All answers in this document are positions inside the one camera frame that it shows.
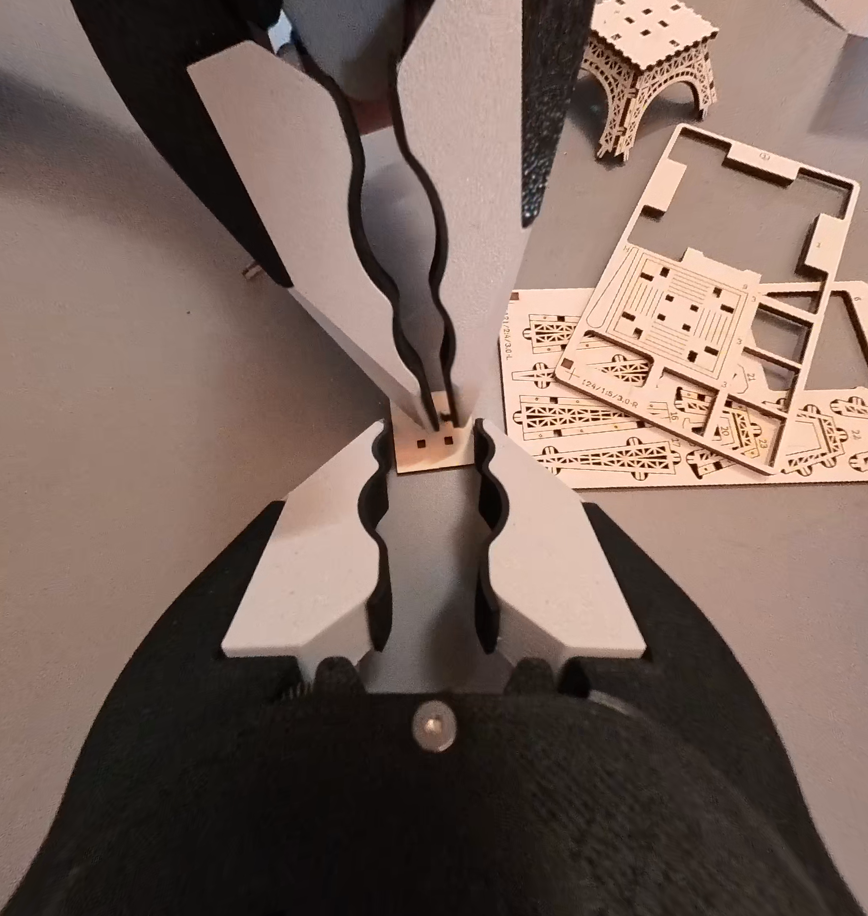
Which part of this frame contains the small square wooden piece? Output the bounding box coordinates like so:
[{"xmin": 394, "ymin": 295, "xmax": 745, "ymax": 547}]
[{"xmin": 391, "ymin": 392, "xmax": 478, "ymax": 475}]

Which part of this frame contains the wooden puzzle sheet with trusses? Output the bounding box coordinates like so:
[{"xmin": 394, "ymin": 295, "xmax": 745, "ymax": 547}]
[{"xmin": 502, "ymin": 281, "xmax": 868, "ymax": 491}]

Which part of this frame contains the wooden tower base model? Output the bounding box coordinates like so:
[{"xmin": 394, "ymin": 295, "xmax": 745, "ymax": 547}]
[{"xmin": 579, "ymin": 0, "xmax": 717, "ymax": 167}]

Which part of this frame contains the wooden puzzle frame sheet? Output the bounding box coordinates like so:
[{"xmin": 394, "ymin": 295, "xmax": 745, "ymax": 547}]
[{"xmin": 554, "ymin": 123, "xmax": 863, "ymax": 477}]

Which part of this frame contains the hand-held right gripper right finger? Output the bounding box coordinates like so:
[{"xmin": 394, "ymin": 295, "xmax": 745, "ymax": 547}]
[{"xmin": 475, "ymin": 418, "xmax": 647, "ymax": 677}]

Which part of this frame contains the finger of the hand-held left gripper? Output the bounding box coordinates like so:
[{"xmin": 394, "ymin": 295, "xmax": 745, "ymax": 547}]
[
  {"xmin": 187, "ymin": 42, "xmax": 438, "ymax": 432},
  {"xmin": 394, "ymin": 0, "xmax": 565, "ymax": 429}
]

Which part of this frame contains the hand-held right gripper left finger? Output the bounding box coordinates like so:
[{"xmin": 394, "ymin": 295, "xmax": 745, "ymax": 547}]
[{"xmin": 220, "ymin": 421, "xmax": 393, "ymax": 674}]

